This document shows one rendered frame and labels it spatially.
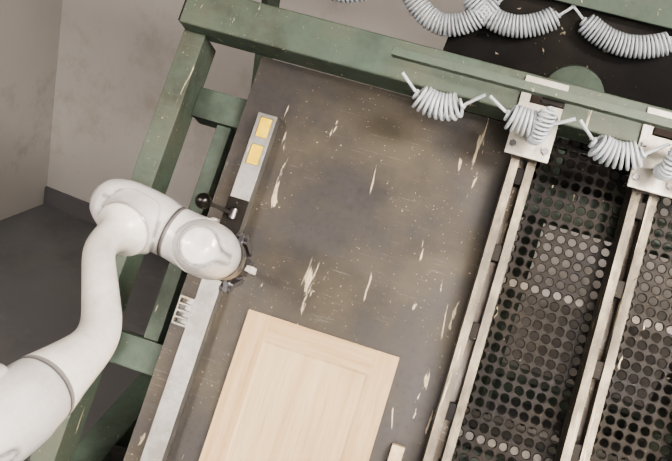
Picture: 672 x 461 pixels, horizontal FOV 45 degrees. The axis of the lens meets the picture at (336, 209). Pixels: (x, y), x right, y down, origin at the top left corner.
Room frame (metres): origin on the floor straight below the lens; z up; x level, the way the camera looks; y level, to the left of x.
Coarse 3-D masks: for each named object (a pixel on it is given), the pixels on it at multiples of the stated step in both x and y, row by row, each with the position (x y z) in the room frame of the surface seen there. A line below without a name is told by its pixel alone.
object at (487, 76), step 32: (448, 64) 1.73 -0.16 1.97; (416, 96) 1.78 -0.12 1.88; (448, 96) 1.75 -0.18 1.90; (480, 96) 1.74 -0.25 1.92; (544, 96) 1.70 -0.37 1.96; (576, 96) 1.68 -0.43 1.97; (512, 128) 1.71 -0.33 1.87; (544, 128) 1.69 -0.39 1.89; (608, 160) 1.68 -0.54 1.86; (640, 160) 1.66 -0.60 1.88
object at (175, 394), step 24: (264, 144) 1.86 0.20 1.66; (240, 168) 1.83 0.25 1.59; (264, 168) 1.86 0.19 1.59; (240, 192) 1.80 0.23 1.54; (216, 288) 1.68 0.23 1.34; (192, 312) 1.65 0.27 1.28; (192, 336) 1.62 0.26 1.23; (192, 360) 1.59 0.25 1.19; (168, 384) 1.56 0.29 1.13; (168, 408) 1.53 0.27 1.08; (168, 432) 1.51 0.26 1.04; (144, 456) 1.48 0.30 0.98
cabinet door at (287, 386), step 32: (256, 320) 1.66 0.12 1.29; (256, 352) 1.62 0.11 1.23; (288, 352) 1.62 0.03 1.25; (320, 352) 1.62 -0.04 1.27; (352, 352) 1.62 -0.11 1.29; (224, 384) 1.58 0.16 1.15; (256, 384) 1.58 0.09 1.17; (288, 384) 1.58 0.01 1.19; (320, 384) 1.58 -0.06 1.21; (352, 384) 1.58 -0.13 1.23; (384, 384) 1.58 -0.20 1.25; (224, 416) 1.54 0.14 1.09; (256, 416) 1.54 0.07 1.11; (288, 416) 1.55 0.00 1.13; (320, 416) 1.55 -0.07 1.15; (352, 416) 1.55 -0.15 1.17; (224, 448) 1.50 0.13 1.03; (256, 448) 1.51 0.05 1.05; (288, 448) 1.51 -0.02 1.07; (320, 448) 1.51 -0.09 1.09; (352, 448) 1.51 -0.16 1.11
